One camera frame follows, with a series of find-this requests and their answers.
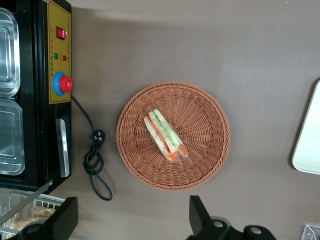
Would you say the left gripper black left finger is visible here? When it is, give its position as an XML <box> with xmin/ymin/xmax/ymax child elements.
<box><xmin>12</xmin><ymin>196</ymin><xmax>79</xmax><ymax>240</ymax></box>

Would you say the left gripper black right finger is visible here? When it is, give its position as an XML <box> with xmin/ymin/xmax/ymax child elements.
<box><xmin>186</xmin><ymin>195</ymin><xmax>276</xmax><ymax>240</ymax></box>

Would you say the vegetable sandwich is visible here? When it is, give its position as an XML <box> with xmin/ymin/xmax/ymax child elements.
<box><xmin>143</xmin><ymin>108</ymin><xmax>190</xmax><ymax>163</ymax></box>

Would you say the brown round wicker basket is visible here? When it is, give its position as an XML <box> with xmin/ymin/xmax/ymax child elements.
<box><xmin>116</xmin><ymin>81</ymin><xmax>231</xmax><ymax>192</ymax></box>

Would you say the cream plastic tray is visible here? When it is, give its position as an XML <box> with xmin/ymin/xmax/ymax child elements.
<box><xmin>291</xmin><ymin>79</ymin><xmax>320</xmax><ymax>176</ymax></box>

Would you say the bagged rice cracker snack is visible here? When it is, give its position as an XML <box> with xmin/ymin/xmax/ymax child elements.
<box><xmin>31</xmin><ymin>206</ymin><xmax>57</xmax><ymax>219</ymax></box>
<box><xmin>8</xmin><ymin>216</ymin><xmax>50</xmax><ymax>232</ymax></box>

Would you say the clear acrylic bottle rack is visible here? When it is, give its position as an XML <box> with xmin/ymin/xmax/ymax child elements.
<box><xmin>301</xmin><ymin>223</ymin><xmax>320</xmax><ymax>240</ymax></box>

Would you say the steel pan beside control panel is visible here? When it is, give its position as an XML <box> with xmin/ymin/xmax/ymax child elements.
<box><xmin>0</xmin><ymin>7</ymin><xmax>21</xmax><ymax>98</ymax></box>

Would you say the black food warmer machine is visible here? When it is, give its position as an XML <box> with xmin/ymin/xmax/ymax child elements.
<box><xmin>0</xmin><ymin>0</ymin><xmax>74</xmax><ymax>195</ymax></box>

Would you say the white wire rack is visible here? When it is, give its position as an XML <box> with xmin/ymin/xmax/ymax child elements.
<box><xmin>0</xmin><ymin>188</ymin><xmax>66</xmax><ymax>240</ymax></box>

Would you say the black power cable with plug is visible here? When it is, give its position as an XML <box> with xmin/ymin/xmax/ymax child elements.
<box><xmin>71</xmin><ymin>93</ymin><xmax>113</xmax><ymax>202</ymax></box>

